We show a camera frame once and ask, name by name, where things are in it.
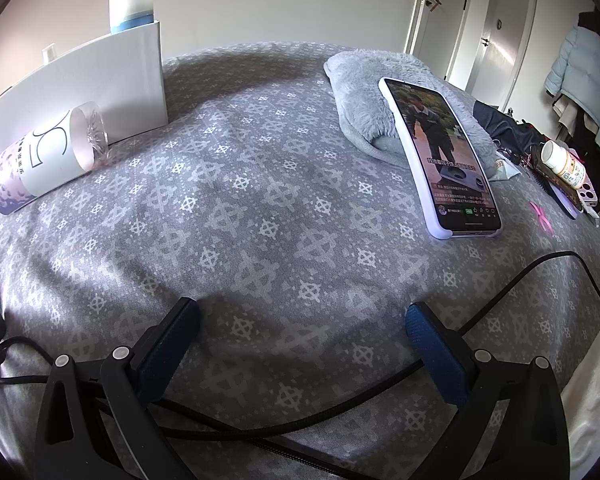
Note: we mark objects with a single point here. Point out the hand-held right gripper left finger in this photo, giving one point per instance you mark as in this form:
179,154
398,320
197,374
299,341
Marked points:
167,345

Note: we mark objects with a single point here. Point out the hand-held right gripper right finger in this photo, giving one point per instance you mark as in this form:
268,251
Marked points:
437,355

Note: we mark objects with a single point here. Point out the clear purple label water bottle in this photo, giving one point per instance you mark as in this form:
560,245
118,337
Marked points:
40,155

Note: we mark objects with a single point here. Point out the white storage box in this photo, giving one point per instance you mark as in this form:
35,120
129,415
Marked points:
105,80

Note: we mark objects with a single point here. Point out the blue spray can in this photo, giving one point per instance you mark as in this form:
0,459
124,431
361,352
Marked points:
130,5

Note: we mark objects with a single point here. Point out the white cloth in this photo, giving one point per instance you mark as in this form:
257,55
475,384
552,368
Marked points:
595,400

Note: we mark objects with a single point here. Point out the pink hair clip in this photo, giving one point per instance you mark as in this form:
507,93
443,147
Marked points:
541,216

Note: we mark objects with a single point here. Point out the smartphone in lilac case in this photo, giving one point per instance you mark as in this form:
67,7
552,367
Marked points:
440,160

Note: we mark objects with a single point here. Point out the grey patterned bedspread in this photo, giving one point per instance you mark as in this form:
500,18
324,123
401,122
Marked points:
280,185

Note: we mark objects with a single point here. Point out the white paper scrap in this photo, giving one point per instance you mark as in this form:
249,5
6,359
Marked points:
507,171

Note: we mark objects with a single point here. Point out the purple notebook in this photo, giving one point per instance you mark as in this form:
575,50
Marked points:
567,200

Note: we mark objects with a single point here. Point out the white phone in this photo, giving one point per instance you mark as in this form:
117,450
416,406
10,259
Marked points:
589,195

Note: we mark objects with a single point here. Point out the white pill bottle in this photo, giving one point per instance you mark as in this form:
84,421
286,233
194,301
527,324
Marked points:
562,162

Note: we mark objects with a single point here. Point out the dark clothing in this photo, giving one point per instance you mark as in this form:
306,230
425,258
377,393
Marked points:
505,127

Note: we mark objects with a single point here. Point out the grey fluffy cloth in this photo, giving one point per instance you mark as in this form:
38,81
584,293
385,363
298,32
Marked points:
360,90

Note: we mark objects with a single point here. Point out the white door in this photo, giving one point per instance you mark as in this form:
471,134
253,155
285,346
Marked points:
505,50
442,35

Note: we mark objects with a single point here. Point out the light blue jacket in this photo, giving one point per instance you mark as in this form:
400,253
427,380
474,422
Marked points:
590,75

